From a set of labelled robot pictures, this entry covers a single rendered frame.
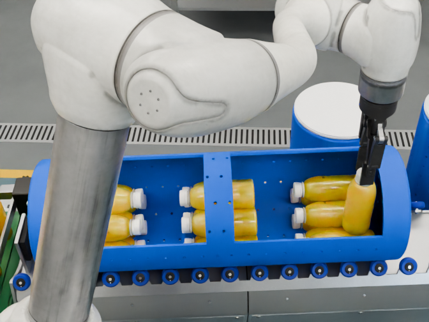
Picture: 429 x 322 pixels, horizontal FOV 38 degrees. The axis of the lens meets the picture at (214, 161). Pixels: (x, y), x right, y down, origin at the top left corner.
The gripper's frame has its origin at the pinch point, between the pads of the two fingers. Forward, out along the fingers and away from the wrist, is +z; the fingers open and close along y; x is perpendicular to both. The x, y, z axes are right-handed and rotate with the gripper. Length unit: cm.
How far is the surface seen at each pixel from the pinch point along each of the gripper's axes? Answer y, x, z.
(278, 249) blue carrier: -8.7, 19.8, 17.3
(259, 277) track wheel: -6.1, 23.6, 31.6
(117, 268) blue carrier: -8, 58, 23
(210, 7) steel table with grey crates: 248, 33, 99
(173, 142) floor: 155, 57, 128
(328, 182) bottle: 9.9, 5.4, 14.8
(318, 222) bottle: 2.3, 8.5, 21.1
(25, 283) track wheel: -6, 82, 31
